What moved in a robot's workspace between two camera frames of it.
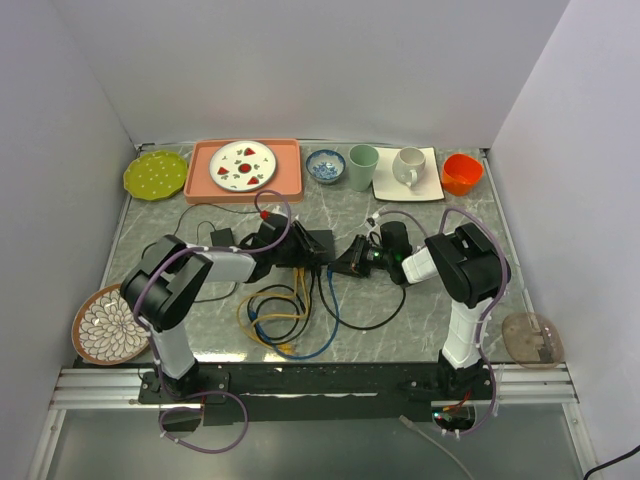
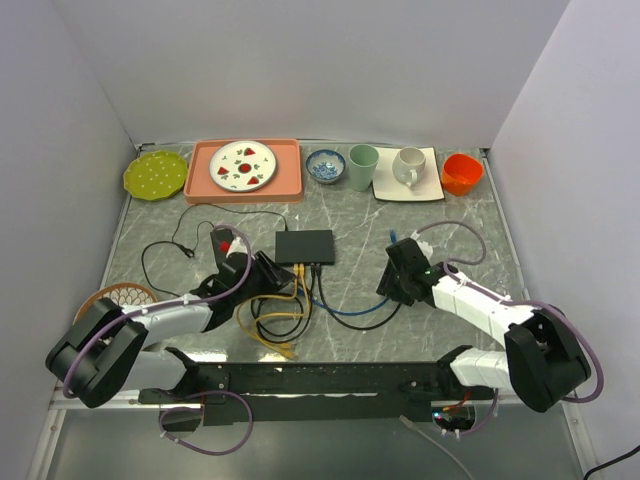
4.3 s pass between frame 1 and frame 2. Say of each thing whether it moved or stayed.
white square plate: stayed
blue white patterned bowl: stayed
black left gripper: moved
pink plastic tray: stayed
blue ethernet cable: moved
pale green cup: stayed
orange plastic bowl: stayed
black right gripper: moved
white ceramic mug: stayed
